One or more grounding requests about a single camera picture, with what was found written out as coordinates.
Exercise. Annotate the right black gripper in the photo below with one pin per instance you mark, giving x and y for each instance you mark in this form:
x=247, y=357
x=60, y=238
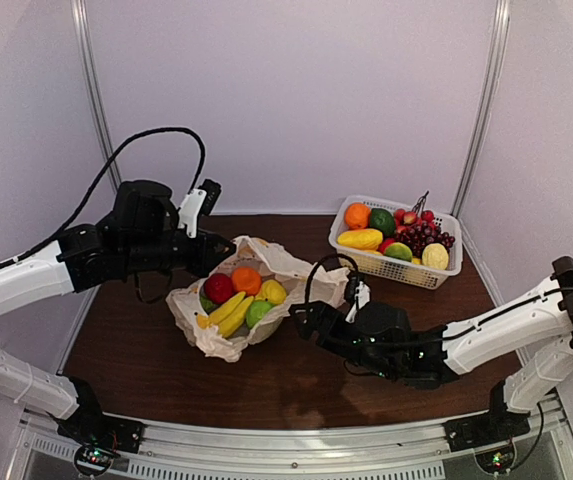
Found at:
x=317, y=321

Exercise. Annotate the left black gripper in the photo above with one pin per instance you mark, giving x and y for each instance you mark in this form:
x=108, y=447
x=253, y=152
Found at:
x=204, y=261

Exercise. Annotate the beige plastic bag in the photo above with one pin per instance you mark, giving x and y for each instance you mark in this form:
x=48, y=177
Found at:
x=191, y=308

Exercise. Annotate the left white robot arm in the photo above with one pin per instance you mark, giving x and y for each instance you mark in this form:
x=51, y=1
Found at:
x=74, y=261

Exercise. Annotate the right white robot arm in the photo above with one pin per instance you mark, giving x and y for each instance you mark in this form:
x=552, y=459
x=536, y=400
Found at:
x=545, y=314

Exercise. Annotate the red apple in bag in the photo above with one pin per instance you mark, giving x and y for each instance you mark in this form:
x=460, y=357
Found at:
x=218, y=288

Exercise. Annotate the orange in bag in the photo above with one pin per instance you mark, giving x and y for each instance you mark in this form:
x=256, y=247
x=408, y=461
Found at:
x=247, y=280

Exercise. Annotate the green apple in bag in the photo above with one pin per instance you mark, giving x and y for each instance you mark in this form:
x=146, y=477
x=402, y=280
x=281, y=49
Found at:
x=256, y=312

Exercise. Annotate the yellow banana bunch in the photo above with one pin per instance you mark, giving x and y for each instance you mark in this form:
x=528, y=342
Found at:
x=229, y=317

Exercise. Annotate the white plastic basket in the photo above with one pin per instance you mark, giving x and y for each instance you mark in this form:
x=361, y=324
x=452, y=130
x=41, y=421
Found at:
x=394, y=269

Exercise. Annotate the red apple in basket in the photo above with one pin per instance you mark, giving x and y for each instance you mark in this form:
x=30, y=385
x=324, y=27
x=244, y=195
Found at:
x=385, y=244

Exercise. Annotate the green yellow mango in basket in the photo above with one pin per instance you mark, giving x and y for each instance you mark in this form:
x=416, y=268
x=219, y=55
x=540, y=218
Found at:
x=399, y=251

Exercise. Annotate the orange in basket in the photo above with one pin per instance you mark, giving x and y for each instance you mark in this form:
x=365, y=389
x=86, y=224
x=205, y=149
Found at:
x=356, y=216

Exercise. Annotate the green lime in basket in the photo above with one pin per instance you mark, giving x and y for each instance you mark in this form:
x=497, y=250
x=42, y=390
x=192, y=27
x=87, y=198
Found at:
x=382, y=220

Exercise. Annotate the red cherries in basket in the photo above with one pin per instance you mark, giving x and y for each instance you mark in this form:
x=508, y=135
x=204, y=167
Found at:
x=410, y=217

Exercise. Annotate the yellow lemon in basket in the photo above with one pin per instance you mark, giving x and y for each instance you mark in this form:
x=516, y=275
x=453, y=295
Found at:
x=435, y=256

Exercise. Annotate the red grape bunch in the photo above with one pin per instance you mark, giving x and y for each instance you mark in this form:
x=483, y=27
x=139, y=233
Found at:
x=418, y=236

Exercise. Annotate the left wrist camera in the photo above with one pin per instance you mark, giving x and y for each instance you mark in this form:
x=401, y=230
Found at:
x=198, y=202

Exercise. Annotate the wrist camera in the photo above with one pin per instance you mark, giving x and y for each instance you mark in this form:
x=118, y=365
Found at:
x=356, y=294
x=198, y=202

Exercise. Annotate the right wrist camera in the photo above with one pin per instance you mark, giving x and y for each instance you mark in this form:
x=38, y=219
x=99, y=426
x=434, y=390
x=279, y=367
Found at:
x=356, y=294

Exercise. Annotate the left aluminium corner post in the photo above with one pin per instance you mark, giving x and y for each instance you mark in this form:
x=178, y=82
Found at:
x=90, y=77

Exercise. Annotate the aluminium corner post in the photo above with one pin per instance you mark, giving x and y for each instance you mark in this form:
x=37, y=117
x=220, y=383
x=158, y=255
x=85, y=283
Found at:
x=494, y=66
x=90, y=77

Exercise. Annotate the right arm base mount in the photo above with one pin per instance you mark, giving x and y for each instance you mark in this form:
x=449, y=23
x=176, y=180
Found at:
x=491, y=439

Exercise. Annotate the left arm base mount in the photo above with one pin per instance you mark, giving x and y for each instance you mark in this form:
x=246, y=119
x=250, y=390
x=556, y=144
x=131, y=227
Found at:
x=101, y=438

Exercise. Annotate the aluminium front rail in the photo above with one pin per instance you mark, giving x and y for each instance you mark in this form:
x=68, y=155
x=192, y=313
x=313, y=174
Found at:
x=417, y=450

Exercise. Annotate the right aluminium corner post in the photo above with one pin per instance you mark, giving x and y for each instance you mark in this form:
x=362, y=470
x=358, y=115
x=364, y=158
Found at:
x=494, y=66

